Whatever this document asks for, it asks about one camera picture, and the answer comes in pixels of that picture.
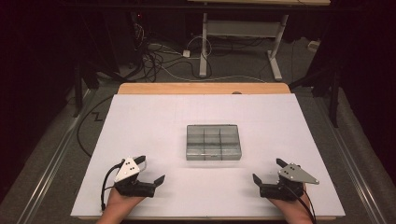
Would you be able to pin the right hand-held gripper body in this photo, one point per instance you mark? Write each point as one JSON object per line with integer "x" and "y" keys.
{"x": 281, "y": 190}

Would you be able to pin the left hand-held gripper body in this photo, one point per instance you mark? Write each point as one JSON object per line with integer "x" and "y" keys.
{"x": 134, "y": 188}

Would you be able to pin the clear plastic compartment box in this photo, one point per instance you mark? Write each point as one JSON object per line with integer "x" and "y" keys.
{"x": 213, "y": 143}

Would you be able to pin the person's left hand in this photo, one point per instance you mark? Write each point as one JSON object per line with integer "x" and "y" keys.
{"x": 120, "y": 203}

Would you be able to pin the person's right hand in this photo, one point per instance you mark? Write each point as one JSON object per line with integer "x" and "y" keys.
{"x": 295, "y": 208}

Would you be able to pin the white table sheet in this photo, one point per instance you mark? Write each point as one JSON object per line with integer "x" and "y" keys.
{"x": 155, "y": 130}

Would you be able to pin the black stand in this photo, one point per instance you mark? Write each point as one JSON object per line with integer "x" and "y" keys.
{"x": 77, "y": 90}
{"x": 333, "y": 96}

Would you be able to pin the wooden table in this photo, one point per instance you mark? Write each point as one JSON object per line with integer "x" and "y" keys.
{"x": 186, "y": 88}

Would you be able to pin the white power adapter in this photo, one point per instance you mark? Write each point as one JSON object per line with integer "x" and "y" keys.
{"x": 186, "y": 53}

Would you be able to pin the metal floor rail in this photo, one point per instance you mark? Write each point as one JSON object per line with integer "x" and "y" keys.
{"x": 53, "y": 161}
{"x": 351, "y": 161}

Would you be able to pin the white metal desk frame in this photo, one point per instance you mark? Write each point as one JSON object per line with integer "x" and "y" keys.
{"x": 243, "y": 28}

